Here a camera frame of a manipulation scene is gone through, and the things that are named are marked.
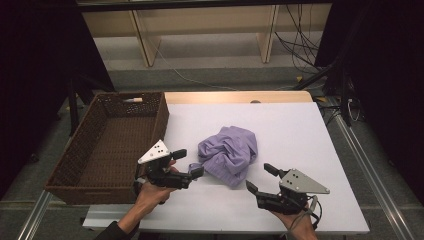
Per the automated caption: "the person's right hand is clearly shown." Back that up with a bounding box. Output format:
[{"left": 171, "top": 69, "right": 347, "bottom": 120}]
[{"left": 271, "top": 205, "right": 320, "bottom": 240}]

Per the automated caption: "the light wooden bench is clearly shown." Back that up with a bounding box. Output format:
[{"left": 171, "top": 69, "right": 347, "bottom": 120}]
[{"left": 80, "top": 3, "right": 333, "bottom": 68}]

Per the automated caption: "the brown wicker basket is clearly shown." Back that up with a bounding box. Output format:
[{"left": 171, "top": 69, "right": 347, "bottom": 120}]
[{"left": 44, "top": 91, "right": 170, "bottom": 205}]

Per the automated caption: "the aluminium floor rail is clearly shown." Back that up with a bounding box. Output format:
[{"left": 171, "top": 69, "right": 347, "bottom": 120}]
[
  {"left": 16, "top": 189, "right": 53, "bottom": 240},
  {"left": 328, "top": 96, "right": 418, "bottom": 240}
]

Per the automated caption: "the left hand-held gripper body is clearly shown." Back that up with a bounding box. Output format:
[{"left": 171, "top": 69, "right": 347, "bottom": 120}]
[{"left": 134, "top": 139, "right": 195, "bottom": 197}]

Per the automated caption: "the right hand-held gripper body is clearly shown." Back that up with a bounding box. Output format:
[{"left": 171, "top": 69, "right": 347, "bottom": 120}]
[{"left": 255, "top": 168, "right": 331, "bottom": 216}]

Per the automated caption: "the black curtain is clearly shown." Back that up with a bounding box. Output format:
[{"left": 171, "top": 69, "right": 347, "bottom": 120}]
[
  {"left": 0, "top": 0, "right": 116, "bottom": 201},
  {"left": 314, "top": 0, "right": 424, "bottom": 206}
]

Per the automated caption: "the light wooden table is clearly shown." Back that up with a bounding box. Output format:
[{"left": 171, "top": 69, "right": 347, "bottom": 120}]
[{"left": 164, "top": 90, "right": 314, "bottom": 105}]

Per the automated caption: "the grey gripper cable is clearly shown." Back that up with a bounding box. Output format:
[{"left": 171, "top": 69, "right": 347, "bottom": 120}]
[{"left": 287, "top": 195, "right": 323, "bottom": 232}]

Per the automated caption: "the white table cover sheet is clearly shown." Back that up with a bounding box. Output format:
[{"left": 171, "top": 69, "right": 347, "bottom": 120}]
[{"left": 82, "top": 101, "right": 371, "bottom": 235}]

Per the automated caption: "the black metal stand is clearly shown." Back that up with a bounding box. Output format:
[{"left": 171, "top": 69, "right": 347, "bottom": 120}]
[
  {"left": 292, "top": 59, "right": 354, "bottom": 128},
  {"left": 64, "top": 70, "right": 116, "bottom": 136}
]

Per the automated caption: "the thin white floor cable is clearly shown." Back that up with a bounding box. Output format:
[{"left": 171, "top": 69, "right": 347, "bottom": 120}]
[{"left": 145, "top": 19, "right": 238, "bottom": 92}]

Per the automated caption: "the person's left hand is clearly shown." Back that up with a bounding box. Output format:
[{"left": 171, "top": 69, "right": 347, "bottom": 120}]
[{"left": 134, "top": 159, "right": 181, "bottom": 218}]

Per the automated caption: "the purple shirt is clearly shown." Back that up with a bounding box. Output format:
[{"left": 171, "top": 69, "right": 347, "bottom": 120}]
[{"left": 188, "top": 125, "right": 259, "bottom": 188}]

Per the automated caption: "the bundle of black cables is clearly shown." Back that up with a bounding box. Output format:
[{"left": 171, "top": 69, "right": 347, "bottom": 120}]
[{"left": 274, "top": 4, "right": 329, "bottom": 76}]

